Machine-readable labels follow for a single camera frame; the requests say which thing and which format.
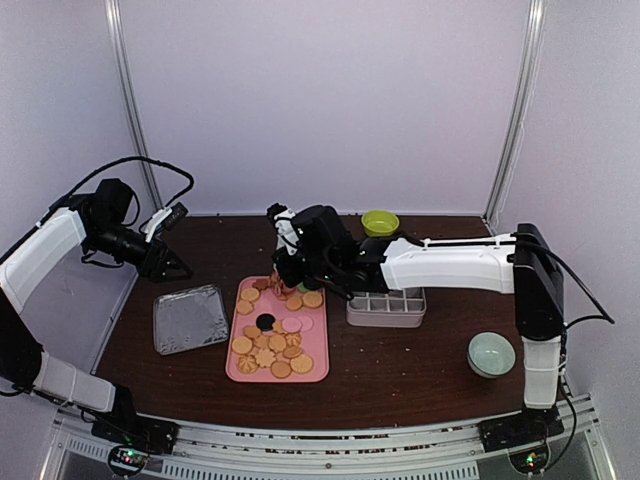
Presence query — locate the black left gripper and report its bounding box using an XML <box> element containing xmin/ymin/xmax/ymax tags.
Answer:
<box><xmin>86</xmin><ymin>220</ymin><xmax>193</xmax><ymax>282</ymax></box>

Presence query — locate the clear plastic box lid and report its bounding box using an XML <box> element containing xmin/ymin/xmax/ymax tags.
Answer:
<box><xmin>153</xmin><ymin>285</ymin><xmax>230</xmax><ymax>356</ymax></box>

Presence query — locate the lilac divided storage box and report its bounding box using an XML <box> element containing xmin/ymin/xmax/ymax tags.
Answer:
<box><xmin>346</xmin><ymin>288</ymin><xmax>427</xmax><ymax>328</ymax></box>

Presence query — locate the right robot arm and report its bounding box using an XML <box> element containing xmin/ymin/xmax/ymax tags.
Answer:
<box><xmin>267</xmin><ymin>204</ymin><xmax>564</xmax><ymax>442</ymax></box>

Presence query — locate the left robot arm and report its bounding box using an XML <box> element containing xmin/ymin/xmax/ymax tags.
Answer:
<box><xmin>1</xmin><ymin>178</ymin><xmax>192</xmax><ymax>444</ymax></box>

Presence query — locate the pink sandwich cookie upper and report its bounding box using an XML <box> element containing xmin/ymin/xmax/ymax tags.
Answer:
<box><xmin>299</xmin><ymin>316</ymin><xmax>314</xmax><ymax>332</ymax></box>

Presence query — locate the pink sandwich cookie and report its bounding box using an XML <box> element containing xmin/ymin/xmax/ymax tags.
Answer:
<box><xmin>282</xmin><ymin>317</ymin><xmax>302</xmax><ymax>333</ymax></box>
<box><xmin>299</xmin><ymin>316</ymin><xmax>314</xmax><ymax>332</ymax></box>

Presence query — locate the pink sandwich cookie lower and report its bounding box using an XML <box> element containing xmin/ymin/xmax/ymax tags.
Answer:
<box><xmin>282</xmin><ymin>317</ymin><xmax>302</xmax><ymax>333</ymax></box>

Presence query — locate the black sandwich cookie middle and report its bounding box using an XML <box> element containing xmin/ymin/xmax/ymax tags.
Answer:
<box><xmin>256</xmin><ymin>313</ymin><xmax>276</xmax><ymax>332</ymax></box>

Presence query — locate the pink plastic tray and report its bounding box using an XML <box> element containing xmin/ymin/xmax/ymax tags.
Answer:
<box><xmin>226</xmin><ymin>276</ymin><xmax>330</xmax><ymax>384</ymax></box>

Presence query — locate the round dotted biscuit right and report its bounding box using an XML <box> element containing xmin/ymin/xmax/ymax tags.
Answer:
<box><xmin>290</xmin><ymin>354</ymin><xmax>314</xmax><ymax>374</ymax></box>

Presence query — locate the green plastic bowl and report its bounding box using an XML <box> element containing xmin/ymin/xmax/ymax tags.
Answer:
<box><xmin>361</xmin><ymin>210</ymin><xmax>400</xmax><ymax>237</ymax></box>

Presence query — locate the plain round biscuit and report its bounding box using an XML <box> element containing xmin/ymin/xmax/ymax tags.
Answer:
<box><xmin>270</xmin><ymin>361</ymin><xmax>292</xmax><ymax>379</ymax></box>

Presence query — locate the swirl butter cookie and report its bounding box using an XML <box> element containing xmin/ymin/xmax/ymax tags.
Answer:
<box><xmin>237</xmin><ymin>355</ymin><xmax>259</xmax><ymax>375</ymax></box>

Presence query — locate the pale celadon ceramic bowl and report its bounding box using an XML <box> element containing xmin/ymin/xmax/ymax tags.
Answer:
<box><xmin>467</xmin><ymin>332</ymin><xmax>516</xmax><ymax>379</ymax></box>

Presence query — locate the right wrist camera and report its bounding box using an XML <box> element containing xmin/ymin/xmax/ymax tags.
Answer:
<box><xmin>267</xmin><ymin>203</ymin><xmax>299</xmax><ymax>255</ymax></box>

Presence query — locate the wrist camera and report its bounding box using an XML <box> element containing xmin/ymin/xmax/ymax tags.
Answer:
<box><xmin>267</xmin><ymin>203</ymin><xmax>299</xmax><ymax>255</ymax></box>
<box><xmin>139</xmin><ymin>202</ymin><xmax>188</xmax><ymax>242</ymax></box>

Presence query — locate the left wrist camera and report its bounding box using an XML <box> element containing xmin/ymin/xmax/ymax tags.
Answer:
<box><xmin>139</xmin><ymin>202</ymin><xmax>188</xmax><ymax>242</ymax></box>

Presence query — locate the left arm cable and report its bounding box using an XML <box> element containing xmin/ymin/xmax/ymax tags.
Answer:
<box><xmin>47</xmin><ymin>156</ymin><xmax>195</xmax><ymax>221</ymax></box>

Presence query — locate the left aluminium corner post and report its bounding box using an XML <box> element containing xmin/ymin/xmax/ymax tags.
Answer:
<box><xmin>103</xmin><ymin>0</ymin><xmax>166</xmax><ymax>214</ymax></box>

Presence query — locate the aluminium corner post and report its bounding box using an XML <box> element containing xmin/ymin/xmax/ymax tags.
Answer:
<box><xmin>483</xmin><ymin>0</ymin><xmax>548</xmax><ymax>232</ymax></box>
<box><xmin>103</xmin><ymin>0</ymin><xmax>166</xmax><ymax>214</ymax></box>

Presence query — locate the right aluminium corner post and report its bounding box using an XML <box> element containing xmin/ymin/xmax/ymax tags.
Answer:
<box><xmin>483</xmin><ymin>0</ymin><xmax>548</xmax><ymax>232</ymax></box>

